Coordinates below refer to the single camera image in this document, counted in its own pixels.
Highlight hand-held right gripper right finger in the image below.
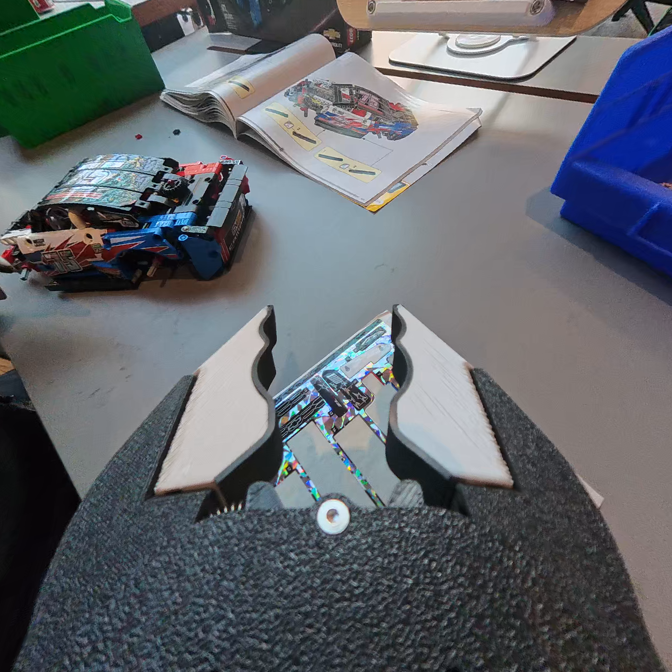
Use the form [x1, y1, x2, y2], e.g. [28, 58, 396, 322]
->
[386, 303, 514, 489]

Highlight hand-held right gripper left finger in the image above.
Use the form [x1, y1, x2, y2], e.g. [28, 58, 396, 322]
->
[154, 304, 285, 497]

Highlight holographic sticker sheet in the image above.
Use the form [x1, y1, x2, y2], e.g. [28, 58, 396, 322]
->
[270, 310, 604, 512]

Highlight toy brick race car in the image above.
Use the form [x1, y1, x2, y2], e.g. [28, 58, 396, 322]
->
[0, 152, 254, 292]

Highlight grey desk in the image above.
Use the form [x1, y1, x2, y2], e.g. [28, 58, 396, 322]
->
[0, 21, 672, 672]

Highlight person's dark clothing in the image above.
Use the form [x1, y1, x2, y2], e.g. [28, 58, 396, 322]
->
[0, 362, 85, 672]

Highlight blue plastic bin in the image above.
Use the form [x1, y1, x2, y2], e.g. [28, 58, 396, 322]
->
[550, 23, 672, 279]

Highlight open instruction booklet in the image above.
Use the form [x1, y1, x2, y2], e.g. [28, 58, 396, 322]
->
[160, 33, 483, 213]

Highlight clipboard with printed sheet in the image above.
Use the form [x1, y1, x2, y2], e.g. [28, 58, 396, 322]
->
[336, 0, 628, 81]

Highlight green plastic bin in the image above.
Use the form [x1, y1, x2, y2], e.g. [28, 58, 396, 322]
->
[0, 0, 166, 149]

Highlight black toy car box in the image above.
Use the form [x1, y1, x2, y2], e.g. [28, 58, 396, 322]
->
[197, 0, 372, 53]

